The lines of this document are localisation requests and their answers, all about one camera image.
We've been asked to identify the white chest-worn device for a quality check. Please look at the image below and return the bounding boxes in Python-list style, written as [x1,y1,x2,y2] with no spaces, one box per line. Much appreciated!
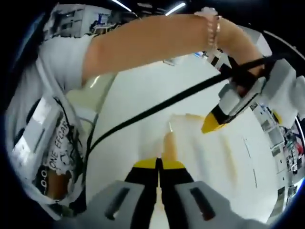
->
[11,96,61,165]

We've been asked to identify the person's left hand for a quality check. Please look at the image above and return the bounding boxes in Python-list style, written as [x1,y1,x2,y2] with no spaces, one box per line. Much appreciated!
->
[215,19,266,96]

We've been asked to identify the black hand strap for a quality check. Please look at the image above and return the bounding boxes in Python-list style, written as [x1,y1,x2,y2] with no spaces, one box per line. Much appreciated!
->
[221,56,277,93]

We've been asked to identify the pink bead bracelet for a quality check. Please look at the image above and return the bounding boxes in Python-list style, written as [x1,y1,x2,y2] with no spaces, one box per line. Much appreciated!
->
[194,7,224,52]

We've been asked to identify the person in white shirt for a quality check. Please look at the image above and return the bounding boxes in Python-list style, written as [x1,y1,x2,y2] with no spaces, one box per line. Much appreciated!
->
[7,3,117,215]

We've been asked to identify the black cable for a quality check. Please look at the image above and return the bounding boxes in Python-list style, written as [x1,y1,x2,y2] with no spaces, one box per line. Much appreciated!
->
[90,73,229,150]

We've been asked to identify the transparent storage box yellow latches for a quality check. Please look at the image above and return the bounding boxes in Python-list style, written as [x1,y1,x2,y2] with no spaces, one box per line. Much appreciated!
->
[156,113,241,167]

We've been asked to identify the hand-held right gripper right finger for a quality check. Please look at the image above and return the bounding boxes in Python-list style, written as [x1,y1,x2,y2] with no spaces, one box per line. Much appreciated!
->
[159,161,231,229]

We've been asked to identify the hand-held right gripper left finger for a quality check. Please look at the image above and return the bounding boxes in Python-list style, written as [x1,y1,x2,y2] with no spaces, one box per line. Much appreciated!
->
[103,157,161,229]

